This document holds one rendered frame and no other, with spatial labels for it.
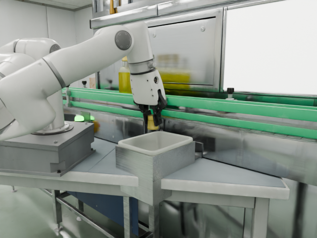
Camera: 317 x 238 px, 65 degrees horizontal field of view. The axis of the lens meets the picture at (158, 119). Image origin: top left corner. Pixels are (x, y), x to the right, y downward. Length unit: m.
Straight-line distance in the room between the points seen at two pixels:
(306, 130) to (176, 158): 0.39
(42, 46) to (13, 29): 6.21
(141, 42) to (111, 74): 0.94
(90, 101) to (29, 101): 0.69
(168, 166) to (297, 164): 0.38
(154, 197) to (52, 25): 6.95
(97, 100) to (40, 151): 0.48
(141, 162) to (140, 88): 0.22
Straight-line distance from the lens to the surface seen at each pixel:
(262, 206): 0.87
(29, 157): 0.89
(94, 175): 0.85
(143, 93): 0.75
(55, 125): 0.95
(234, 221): 1.26
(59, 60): 0.64
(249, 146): 0.87
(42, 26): 7.39
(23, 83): 0.63
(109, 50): 0.62
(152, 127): 0.79
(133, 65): 0.72
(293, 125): 0.84
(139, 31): 0.71
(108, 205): 1.37
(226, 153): 0.91
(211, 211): 1.31
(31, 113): 0.64
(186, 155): 0.87
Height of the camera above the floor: 1.07
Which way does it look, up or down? 11 degrees down
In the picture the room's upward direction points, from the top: straight up
